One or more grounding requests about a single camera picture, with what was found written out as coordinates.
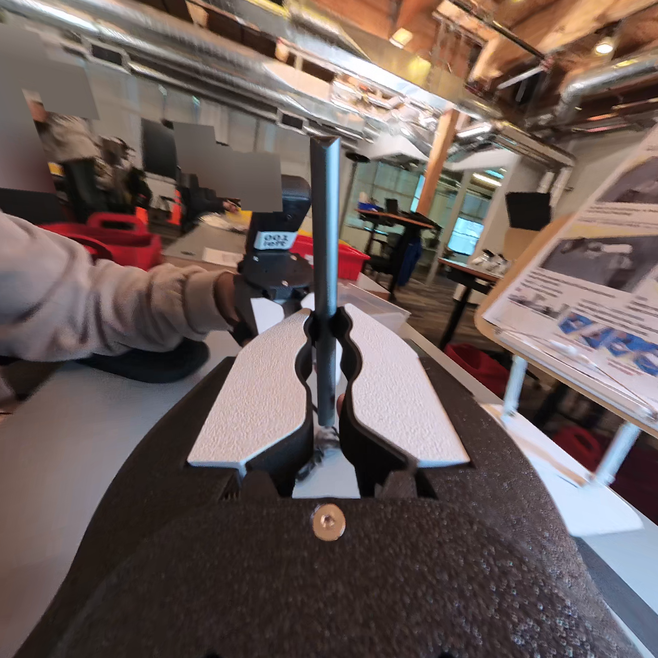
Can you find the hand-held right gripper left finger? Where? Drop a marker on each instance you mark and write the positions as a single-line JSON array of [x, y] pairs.
[[252, 406]]

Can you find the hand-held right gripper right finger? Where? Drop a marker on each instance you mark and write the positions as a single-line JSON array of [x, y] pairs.
[[401, 406]]

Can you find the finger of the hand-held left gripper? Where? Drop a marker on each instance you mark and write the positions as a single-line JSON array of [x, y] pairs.
[[307, 301], [265, 316]]

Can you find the grey usb hub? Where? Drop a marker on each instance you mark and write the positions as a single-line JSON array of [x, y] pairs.
[[325, 257]]

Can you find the clear plastic tray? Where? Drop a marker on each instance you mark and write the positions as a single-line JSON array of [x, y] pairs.
[[375, 308]]

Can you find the person's left forearm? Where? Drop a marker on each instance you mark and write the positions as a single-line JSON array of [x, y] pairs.
[[103, 298]]

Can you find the person's left hand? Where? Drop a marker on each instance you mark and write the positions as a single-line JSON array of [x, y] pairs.
[[225, 298]]

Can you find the red plastic bin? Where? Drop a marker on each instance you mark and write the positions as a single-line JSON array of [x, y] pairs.
[[473, 365], [578, 444], [354, 259]]

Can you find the blue hanging jacket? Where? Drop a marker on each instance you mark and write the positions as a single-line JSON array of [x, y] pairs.
[[411, 265]]

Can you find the blue desk organizer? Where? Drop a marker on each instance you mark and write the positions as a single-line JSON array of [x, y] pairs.
[[370, 203]]

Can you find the wooden top standing desk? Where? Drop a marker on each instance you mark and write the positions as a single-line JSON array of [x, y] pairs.
[[401, 218]]

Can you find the black laptop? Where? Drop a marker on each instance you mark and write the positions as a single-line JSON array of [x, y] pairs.
[[391, 205]]

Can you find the red plastic basket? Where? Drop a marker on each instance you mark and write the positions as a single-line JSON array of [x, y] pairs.
[[128, 246]]

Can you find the wooden top side table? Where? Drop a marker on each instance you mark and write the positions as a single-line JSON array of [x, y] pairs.
[[462, 267]]

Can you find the instruction sheet on wooden stand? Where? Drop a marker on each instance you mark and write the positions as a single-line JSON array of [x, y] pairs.
[[565, 488]]

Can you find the black fabric panel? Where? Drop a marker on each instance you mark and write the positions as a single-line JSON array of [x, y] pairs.
[[529, 211]]

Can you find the printed instruction sheet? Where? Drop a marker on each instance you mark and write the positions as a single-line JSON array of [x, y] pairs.
[[591, 267]]

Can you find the wooden post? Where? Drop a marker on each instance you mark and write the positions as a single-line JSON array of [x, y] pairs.
[[437, 164]]

